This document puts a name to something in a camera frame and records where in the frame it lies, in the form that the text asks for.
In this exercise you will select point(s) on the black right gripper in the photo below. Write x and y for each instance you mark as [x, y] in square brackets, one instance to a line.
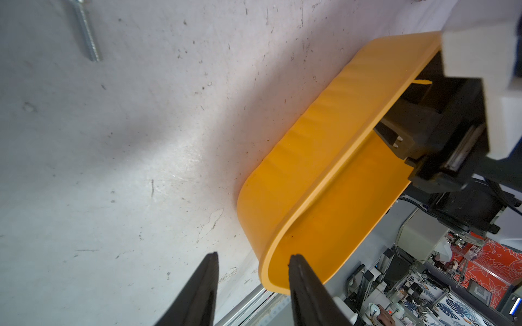
[438, 127]

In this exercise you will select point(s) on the yellow plastic storage box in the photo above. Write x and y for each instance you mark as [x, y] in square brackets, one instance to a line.
[330, 179]

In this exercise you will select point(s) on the long silver screw on table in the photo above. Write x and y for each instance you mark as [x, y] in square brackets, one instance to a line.
[87, 30]

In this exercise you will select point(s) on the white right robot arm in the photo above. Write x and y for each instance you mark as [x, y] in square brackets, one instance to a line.
[481, 39]

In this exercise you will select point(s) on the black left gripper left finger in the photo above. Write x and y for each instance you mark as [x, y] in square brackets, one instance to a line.
[196, 303]

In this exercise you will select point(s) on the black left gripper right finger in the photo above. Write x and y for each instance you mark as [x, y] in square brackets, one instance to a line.
[311, 303]

